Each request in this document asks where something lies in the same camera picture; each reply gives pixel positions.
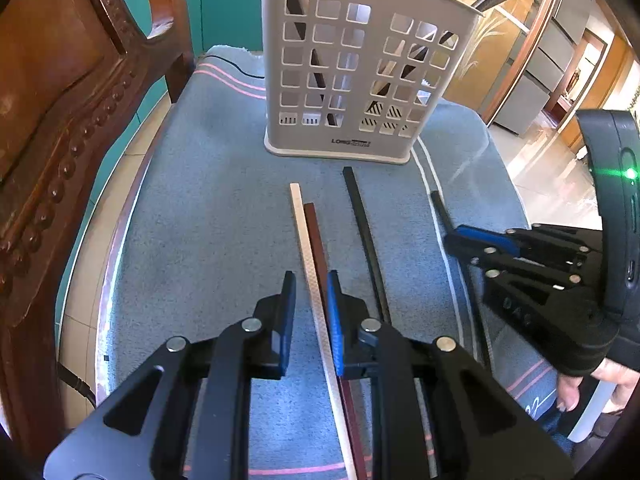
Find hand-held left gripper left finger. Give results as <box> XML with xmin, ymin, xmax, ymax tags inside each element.
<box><xmin>42</xmin><ymin>271</ymin><xmax>297</xmax><ymax>480</ymax></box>

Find thin black cable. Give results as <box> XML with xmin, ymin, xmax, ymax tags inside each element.
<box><xmin>207</xmin><ymin>54</ymin><xmax>267</xmax><ymax>81</ymax></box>

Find etched glass door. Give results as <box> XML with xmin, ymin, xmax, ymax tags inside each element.
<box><xmin>440</xmin><ymin>0</ymin><xmax>576</xmax><ymax>116</ymax></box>

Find red-brown chopstick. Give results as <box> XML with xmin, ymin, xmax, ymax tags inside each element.
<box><xmin>302</xmin><ymin>202</ymin><xmax>373</xmax><ymax>480</ymax></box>

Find carved wooden chair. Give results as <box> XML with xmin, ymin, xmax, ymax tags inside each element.
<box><xmin>0</xmin><ymin>0</ymin><xmax>196</xmax><ymax>461</ymax></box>

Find white chopstick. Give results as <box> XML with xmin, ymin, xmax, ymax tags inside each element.
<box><xmin>289</xmin><ymin>183</ymin><xmax>358</xmax><ymax>480</ymax></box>

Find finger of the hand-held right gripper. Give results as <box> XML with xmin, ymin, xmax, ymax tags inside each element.
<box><xmin>447</xmin><ymin>225</ymin><xmax>603</xmax><ymax>273</ymax></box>
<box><xmin>472</xmin><ymin>255</ymin><xmax>603</xmax><ymax>346</ymax></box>

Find person's right hand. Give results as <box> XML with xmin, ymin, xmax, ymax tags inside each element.
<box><xmin>556</xmin><ymin>355</ymin><xmax>640</xmax><ymax>416</ymax></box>

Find black power plug cable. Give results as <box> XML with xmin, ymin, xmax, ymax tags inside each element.
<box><xmin>57</xmin><ymin>362</ymin><xmax>98</xmax><ymax>408</ymax></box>

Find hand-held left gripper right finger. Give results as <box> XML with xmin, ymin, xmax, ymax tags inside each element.
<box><xmin>326</xmin><ymin>270</ymin><xmax>576</xmax><ymax>480</ymax></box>

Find white plastic utensil basket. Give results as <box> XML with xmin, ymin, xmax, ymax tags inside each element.
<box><xmin>260</xmin><ymin>0</ymin><xmax>483</xmax><ymax>167</ymax></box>

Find black chopstick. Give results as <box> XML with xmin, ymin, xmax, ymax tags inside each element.
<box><xmin>430</xmin><ymin>190</ymin><xmax>493</xmax><ymax>366</ymax></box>
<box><xmin>342</xmin><ymin>166</ymin><xmax>392</xmax><ymax>323</ymax></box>

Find blue towel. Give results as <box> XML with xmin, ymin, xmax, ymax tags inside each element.
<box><xmin>95</xmin><ymin>45</ymin><xmax>556</xmax><ymax>480</ymax></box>

